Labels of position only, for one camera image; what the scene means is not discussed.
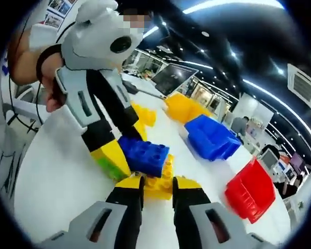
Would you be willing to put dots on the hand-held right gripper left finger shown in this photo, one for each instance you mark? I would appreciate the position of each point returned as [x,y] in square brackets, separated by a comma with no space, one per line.
[127,207]

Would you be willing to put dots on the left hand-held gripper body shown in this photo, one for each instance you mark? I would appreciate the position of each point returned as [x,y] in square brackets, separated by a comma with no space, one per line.
[93,39]

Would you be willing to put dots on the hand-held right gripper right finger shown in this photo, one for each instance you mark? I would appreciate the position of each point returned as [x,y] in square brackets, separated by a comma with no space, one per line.
[191,205]

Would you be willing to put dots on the yellow toy block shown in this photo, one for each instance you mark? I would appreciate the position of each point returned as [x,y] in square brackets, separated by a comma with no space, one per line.
[159,186]
[145,115]

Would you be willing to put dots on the blue toy block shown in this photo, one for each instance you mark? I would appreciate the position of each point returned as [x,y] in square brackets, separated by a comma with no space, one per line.
[145,155]

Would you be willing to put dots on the red plastic bin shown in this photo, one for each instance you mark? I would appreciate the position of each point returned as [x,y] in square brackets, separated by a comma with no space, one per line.
[251,192]

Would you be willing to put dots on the yellow plastic bin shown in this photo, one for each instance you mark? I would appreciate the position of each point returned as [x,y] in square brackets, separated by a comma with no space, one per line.
[184,107]

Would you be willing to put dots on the blue plastic bin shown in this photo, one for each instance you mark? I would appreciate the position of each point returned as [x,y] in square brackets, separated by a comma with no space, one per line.
[210,137]

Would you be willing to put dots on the person's left hand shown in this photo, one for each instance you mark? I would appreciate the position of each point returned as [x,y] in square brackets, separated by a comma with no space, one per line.
[51,88]

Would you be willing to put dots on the black computer mouse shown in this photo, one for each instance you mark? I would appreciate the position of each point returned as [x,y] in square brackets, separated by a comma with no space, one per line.
[130,87]

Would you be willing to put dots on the person's white shirt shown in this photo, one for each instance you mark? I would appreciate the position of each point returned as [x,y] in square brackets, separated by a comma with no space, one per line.
[42,33]

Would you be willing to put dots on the open laptop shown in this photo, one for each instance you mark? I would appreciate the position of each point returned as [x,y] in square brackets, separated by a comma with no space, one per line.
[173,77]

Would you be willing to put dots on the white office chair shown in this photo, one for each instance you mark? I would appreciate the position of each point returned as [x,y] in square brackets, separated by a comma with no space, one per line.
[270,158]

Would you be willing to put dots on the long ceiling light strip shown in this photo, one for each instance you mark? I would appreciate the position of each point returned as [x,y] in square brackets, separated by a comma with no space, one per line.
[223,4]

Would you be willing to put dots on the curved ceiling light strip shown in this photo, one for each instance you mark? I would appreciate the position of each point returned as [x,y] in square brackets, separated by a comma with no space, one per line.
[264,89]

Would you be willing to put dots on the ceiling air conditioner vent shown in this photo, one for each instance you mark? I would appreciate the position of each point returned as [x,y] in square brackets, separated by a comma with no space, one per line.
[304,85]

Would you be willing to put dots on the wall poster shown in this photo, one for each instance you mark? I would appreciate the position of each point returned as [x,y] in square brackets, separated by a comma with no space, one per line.
[54,20]
[61,5]

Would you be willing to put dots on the purple wall screen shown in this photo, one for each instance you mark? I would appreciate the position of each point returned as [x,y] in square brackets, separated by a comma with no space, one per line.
[297,160]

